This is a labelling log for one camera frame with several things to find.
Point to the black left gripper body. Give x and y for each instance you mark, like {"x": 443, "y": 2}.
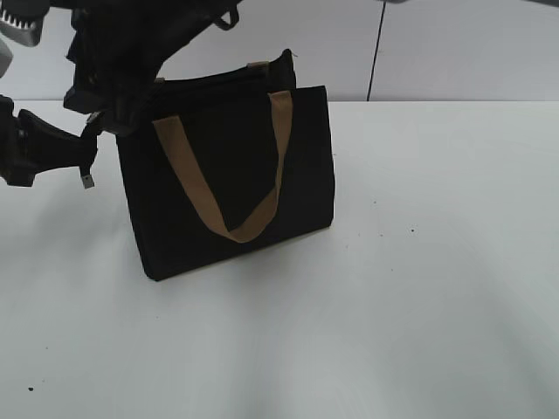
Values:
{"x": 17, "y": 168}

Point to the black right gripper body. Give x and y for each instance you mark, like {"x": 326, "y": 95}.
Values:
{"x": 120, "y": 46}

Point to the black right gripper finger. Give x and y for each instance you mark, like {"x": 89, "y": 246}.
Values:
{"x": 125, "y": 102}

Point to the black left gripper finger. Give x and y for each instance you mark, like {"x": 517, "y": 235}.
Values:
{"x": 46, "y": 147}

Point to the silver metal zipper pull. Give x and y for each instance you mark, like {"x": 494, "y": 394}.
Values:
{"x": 89, "y": 138}

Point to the black tote bag tan handles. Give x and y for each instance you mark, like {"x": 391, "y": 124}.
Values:
{"x": 225, "y": 165}

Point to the grey robot arm link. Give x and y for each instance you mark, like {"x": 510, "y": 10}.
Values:
{"x": 24, "y": 32}

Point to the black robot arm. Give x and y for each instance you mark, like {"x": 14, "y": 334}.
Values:
{"x": 227, "y": 13}

